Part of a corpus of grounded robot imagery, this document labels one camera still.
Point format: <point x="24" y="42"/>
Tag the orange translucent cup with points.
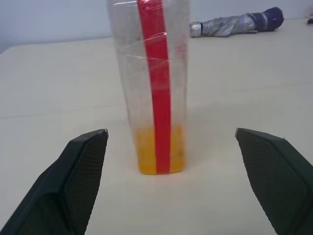
<point x="159" y="98"/>

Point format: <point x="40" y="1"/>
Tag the folded silver purple umbrella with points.
<point x="232" y="24"/>

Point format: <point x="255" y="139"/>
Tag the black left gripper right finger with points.
<point x="281" y="181"/>

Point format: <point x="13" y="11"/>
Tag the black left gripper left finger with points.
<point x="61" y="186"/>

